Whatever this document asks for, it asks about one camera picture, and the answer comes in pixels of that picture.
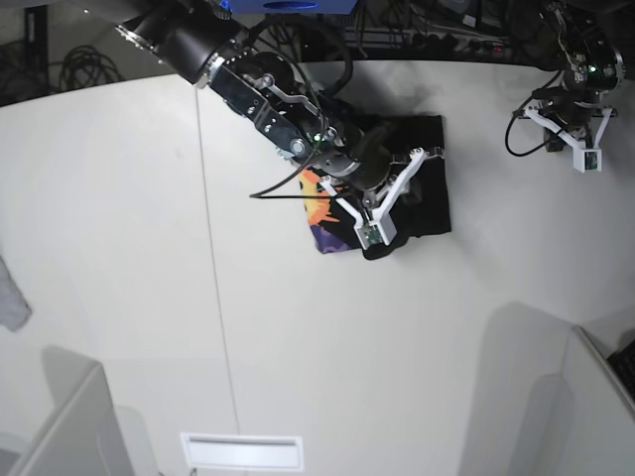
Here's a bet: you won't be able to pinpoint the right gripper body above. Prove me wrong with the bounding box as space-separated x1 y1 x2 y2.
317 123 417 208

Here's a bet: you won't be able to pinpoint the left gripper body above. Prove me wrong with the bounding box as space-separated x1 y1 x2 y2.
515 86 618 149

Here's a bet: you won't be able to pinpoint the black T-shirt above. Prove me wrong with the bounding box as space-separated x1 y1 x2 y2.
300 115 452 261

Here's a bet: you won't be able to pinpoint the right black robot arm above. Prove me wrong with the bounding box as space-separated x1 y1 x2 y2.
106 1 443 201

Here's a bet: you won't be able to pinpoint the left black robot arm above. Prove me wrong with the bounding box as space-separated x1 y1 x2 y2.
503 1 634 172

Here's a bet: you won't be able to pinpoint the blue box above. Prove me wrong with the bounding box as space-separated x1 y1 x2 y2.
227 0 357 14

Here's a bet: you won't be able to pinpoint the black keyboard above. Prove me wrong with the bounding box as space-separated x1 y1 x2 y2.
608 341 635 399

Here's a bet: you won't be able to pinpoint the white slotted tray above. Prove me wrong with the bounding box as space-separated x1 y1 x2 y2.
181 432 305 472

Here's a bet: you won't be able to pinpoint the right white partition panel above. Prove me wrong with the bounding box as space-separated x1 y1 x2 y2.
554 327 634 475

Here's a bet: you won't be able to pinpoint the white partition panel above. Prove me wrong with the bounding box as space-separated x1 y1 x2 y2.
9 363 135 476
554 327 634 475

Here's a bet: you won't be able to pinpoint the grey cloth at left edge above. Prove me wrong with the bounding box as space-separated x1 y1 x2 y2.
0 260 32 332

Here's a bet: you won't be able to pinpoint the left white partition panel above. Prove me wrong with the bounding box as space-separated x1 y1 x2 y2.
9 363 135 476

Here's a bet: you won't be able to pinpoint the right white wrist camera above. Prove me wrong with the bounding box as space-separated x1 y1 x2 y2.
353 218 397 251

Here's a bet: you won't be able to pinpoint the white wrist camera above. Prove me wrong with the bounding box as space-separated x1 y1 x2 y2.
572 149 602 173
353 218 397 251

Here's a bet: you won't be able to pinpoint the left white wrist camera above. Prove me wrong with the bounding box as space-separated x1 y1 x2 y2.
572 149 602 173

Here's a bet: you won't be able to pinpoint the coiled black cables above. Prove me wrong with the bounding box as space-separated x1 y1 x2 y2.
58 45 125 93

